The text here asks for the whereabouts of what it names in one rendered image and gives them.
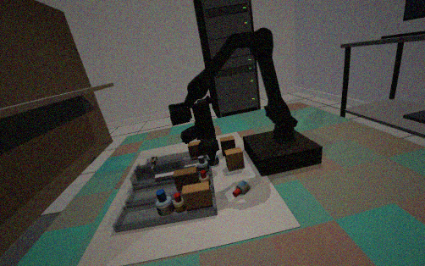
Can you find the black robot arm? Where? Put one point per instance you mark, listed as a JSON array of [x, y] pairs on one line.
[[260, 42]]

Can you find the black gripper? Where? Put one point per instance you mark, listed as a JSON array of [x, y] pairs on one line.
[[208, 143]]

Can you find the white jar with blue lid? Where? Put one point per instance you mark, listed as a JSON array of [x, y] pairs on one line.
[[164, 203]]

